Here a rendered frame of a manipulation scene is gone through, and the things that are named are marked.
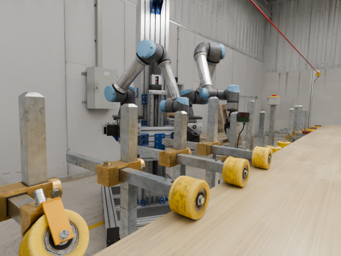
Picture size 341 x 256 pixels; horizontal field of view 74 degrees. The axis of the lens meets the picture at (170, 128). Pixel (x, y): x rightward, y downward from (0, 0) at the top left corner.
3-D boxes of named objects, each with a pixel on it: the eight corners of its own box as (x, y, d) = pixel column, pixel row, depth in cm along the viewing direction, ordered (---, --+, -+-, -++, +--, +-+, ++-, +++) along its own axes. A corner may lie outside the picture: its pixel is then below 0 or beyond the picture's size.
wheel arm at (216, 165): (123, 151, 97) (123, 143, 97) (129, 150, 100) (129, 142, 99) (235, 177, 66) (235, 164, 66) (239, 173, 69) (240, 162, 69)
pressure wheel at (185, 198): (192, 192, 54) (174, 219, 49) (183, 167, 50) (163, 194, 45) (215, 199, 51) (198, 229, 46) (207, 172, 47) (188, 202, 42)
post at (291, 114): (286, 153, 244) (290, 108, 240) (286, 153, 247) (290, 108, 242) (290, 154, 242) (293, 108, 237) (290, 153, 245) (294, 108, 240)
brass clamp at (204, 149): (195, 154, 100) (195, 142, 100) (210, 149, 111) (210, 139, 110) (207, 156, 96) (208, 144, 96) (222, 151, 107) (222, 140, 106)
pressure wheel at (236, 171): (226, 152, 68) (235, 162, 74) (219, 178, 65) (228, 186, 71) (246, 155, 64) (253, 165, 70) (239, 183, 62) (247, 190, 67)
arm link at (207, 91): (193, 36, 164) (204, 93, 144) (207, 38, 167) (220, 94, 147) (188, 48, 174) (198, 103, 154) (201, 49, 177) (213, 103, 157)
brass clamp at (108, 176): (95, 182, 61) (95, 164, 61) (133, 171, 72) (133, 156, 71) (109, 188, 57) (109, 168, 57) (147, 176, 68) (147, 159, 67)
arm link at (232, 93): (235, 86, 151) (242, 85, 143) (234, 102, 152) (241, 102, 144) (224, 85, 149) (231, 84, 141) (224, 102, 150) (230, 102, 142)
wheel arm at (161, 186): (65, 162, 77) (65, 152, 77) (75, 160, 80) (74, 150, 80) (186, 204, 47) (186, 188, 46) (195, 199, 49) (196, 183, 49)
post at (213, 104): (204, 199, 107) (208, 96, 102) (207, 197, 110) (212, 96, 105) (210, 201, 105) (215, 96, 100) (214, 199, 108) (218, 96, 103)
